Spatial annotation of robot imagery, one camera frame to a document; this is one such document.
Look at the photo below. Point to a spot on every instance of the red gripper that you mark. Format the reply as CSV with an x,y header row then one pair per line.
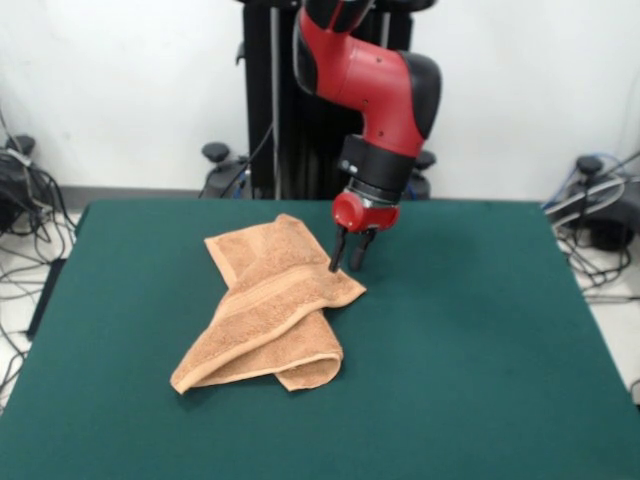
x,y
372,217

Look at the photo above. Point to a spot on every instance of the tan terry towel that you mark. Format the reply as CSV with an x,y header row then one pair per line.
x,y
270,310

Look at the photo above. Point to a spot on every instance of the dark green table cloth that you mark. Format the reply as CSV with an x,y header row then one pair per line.
x,y
450,325

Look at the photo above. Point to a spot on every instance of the black stand base foot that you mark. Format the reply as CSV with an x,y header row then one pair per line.
x,y
7,200
607,235

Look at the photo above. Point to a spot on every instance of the black pedestal foot knob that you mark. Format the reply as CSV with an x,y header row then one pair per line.
x,y
216,152
425,162

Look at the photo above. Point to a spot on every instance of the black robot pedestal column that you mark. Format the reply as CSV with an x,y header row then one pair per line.
x,y
270,100

